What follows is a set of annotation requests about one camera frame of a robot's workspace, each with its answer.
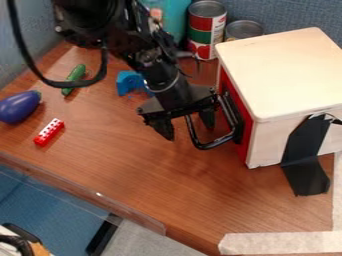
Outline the teal bottle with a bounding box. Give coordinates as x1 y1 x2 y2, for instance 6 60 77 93
137 0 194 46

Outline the drawer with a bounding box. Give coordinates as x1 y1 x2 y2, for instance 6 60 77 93
183 66 256 165

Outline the green toy cucumber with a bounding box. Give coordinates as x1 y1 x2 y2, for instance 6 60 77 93
60 63 87 97

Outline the purple toy eggplant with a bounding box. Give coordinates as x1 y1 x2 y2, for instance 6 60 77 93
0 89 43 126

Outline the red toy block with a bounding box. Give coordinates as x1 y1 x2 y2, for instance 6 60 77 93
32 117 67 147

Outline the black tape strip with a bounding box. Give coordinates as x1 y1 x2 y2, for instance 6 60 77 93
279 112 342 197

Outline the blue toy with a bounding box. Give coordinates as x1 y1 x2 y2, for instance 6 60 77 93
114 70 153 99

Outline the cabinet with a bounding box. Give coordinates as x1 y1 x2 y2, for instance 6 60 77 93
213 27 342 170

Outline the black cable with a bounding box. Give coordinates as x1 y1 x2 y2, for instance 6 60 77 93
5 0 110 90

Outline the red green white can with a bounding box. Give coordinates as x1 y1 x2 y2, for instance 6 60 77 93
185 0 229 61

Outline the silver can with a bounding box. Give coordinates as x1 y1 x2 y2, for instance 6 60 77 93
223 19 266 43

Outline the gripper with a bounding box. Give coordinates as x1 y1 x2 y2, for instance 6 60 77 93
134 62 221 142

